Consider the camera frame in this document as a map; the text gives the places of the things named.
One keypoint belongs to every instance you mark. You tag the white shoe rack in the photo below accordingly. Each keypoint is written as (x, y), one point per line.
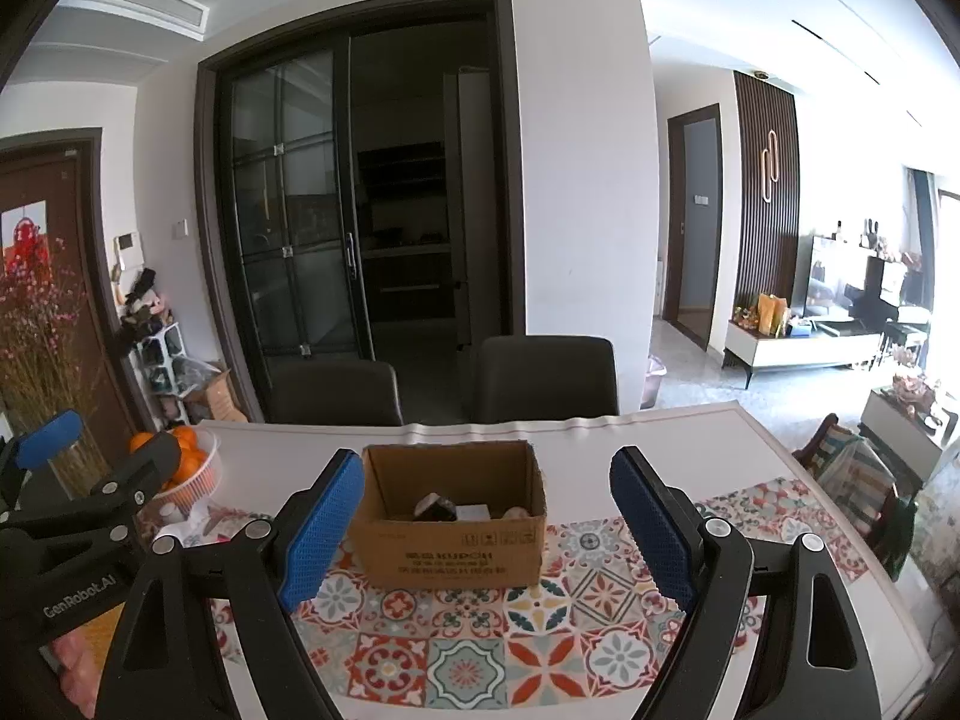
(157, 360)

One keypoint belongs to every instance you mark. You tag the orange gift bag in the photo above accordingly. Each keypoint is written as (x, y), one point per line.
(772, 313)

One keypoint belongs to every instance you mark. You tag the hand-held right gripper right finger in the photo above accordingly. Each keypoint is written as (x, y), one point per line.
(652, 532)

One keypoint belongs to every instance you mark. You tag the grey dining chair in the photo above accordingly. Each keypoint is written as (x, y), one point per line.
(547, 382)
(334, 394)

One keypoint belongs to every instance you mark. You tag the white television cabinet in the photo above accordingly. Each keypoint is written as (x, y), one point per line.
(810, 352)

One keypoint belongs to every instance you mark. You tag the red door poster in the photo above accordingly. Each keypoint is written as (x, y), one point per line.
(22, 240)

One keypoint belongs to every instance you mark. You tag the cardboard box with flaps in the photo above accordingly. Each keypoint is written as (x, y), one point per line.
(221, 397)

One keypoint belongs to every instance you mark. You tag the woven bamboo box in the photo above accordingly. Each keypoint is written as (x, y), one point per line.
(103, 634)

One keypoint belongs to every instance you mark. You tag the wall intercom panel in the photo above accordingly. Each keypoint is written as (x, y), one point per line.
(128, 250)

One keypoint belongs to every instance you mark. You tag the dark framed sliding glass door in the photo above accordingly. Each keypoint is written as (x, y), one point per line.
(300, 202)

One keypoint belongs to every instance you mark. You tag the glass vase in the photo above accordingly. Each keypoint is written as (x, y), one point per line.
(71, 469)

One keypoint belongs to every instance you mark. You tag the dark framed room door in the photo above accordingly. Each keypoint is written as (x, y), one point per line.
(697, 225)

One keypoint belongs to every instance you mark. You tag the black flashlight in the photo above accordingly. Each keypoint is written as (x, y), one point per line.
(436, 508)

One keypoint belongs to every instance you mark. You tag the brown cardboard box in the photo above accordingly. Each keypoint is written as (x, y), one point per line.
(450, 551)

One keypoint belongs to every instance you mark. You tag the television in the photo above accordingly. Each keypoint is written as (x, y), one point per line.
(836, 277)

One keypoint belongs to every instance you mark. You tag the dark slatted wall panel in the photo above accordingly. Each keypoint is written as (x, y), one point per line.
(784, 255)

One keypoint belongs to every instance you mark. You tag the chair with striped cloth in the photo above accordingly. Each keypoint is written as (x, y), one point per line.
(855, 480)

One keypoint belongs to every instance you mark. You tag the orange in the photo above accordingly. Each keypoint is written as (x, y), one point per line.
(182, 437)
(141, 442)
(189, 463)

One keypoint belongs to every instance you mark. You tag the dried flower bunch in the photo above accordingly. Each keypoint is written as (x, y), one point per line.
(37, 337)

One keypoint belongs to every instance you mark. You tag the floral printed cloth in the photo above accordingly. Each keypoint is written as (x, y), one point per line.
(202, 525)

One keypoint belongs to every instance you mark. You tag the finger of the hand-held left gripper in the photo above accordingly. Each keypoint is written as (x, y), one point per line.
(49, 441)
(146, 469)

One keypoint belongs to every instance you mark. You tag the white fruit basket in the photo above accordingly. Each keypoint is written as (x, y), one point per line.
(199, 484)

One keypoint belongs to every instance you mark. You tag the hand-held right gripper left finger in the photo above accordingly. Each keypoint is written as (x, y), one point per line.
(319, 532)

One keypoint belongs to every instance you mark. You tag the white square charger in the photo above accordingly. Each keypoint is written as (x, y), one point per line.
(474, 512)

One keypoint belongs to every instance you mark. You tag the low coffee table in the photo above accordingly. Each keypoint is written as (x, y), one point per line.
(911, 427)

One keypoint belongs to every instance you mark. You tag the brown entrance door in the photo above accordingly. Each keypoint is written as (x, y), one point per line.
(75, 187)

